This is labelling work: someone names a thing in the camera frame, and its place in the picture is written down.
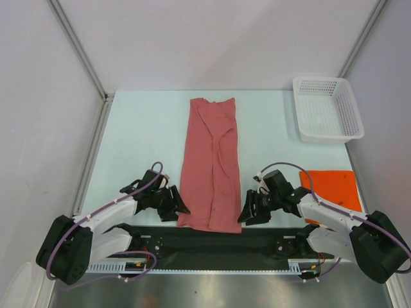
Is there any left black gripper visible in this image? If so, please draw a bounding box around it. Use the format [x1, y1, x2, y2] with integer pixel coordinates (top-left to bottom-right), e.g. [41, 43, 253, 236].
[150, 185, 190, 222]

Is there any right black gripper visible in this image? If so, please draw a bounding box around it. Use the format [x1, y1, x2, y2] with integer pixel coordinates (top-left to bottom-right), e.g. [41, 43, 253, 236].
[237, 189, 281, 226]

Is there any pink red t shirt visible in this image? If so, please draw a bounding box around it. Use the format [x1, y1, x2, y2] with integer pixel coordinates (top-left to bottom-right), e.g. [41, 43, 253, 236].
[177, 98, 242, 234]

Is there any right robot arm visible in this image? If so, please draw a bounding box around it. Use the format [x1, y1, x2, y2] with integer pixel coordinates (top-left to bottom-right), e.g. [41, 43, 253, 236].
[238, 170, 410, 284]

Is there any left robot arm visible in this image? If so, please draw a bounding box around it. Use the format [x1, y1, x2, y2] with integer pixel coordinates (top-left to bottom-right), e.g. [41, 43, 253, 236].
[35, 169, 190, 286]

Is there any folded orange t shirt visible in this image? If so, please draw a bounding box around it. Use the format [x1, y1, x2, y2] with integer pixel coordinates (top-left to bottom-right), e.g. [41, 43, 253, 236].
[308, 170, 363, 212]

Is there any white plastic basket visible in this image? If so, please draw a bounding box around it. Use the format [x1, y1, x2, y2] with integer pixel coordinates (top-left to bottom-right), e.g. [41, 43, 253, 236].
[292, 76, 365, 144]

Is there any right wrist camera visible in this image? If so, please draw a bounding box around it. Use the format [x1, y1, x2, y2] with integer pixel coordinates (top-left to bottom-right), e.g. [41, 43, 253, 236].
[253, 173, 270, 194]

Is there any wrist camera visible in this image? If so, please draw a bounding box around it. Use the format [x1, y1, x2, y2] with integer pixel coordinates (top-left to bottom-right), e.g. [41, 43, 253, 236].
[159, 175, 170, 190]
[253, 173, 270, 194]

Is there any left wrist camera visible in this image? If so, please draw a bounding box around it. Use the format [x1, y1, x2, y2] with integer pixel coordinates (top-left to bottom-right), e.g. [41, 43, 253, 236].
[159, 175, 170, 190]

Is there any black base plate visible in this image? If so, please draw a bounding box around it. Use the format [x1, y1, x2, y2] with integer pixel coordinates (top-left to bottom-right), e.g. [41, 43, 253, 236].
[119, 223, 334, 271]

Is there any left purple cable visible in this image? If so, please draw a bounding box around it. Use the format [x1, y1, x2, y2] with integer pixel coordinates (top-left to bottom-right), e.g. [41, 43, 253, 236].
[46, 161, 164, 291]

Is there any purple cable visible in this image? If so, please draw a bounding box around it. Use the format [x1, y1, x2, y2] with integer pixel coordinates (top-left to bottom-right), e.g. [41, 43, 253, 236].
[46, 161, 164, 291]
[259, 162, 411, 283]

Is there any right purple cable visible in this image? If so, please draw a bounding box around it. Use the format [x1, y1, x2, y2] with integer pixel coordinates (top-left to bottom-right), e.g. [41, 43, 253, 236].
[259, 162, 411, 283]

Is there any white slotted cable duct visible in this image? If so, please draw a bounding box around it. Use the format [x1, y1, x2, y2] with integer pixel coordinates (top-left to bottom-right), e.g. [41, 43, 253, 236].
[85, 259, 325, 276]

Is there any left aluminium corner post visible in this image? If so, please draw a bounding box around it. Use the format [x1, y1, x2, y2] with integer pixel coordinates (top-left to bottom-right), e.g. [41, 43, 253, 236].
[47, 0, 114, 103]

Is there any aluminium corner post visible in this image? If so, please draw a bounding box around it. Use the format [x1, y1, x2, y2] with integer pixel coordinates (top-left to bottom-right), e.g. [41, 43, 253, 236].
[47, 0, 114, 103]
[337, 0, 390, 78]

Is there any right aluminium corner post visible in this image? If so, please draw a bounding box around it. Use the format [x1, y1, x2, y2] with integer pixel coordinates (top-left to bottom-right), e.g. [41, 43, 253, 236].
[337, 0, 390, 78]

